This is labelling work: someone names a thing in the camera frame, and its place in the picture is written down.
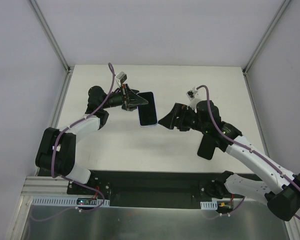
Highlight lilac phone case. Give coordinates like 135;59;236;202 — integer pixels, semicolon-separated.
138;92;159;128

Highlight black smartphone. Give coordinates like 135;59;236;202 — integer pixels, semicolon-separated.
136;91;158;126
129;88;140;95

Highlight black phone case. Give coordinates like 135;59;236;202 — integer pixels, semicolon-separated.
197;134;217;160

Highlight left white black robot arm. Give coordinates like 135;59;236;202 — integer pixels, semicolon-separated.
35;83;149;195

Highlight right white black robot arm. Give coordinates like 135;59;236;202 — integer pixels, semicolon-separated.
158;100;300;222

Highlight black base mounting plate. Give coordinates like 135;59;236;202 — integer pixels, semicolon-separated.
37;168;268;208

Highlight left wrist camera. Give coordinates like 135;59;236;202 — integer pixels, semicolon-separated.
115;71;127;88

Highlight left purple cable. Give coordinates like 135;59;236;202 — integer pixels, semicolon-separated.
29;62;117;222

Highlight purple cable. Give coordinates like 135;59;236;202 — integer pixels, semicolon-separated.
196;84;300;223
29;62;117;222

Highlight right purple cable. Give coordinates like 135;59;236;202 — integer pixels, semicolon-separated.
196;84;300;223

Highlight right white cable duct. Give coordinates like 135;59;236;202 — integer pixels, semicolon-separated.
200;200;218;211

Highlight white cable duct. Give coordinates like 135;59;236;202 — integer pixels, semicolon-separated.
200;200;218;211
32;196;110;208

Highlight right aluminium frame post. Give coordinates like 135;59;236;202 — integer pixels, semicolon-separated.
242;0;293;76

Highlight aluminium frame post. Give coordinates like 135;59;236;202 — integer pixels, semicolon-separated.
242;0;293;76
27;0;71;74

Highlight left aluminium frame post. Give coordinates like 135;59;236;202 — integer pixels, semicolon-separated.
27;0;71;74

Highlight front aluminium rail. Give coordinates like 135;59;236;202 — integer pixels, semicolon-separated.
21;175;71;196

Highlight left white cable duct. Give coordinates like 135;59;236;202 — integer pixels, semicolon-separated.
32;196;110;208

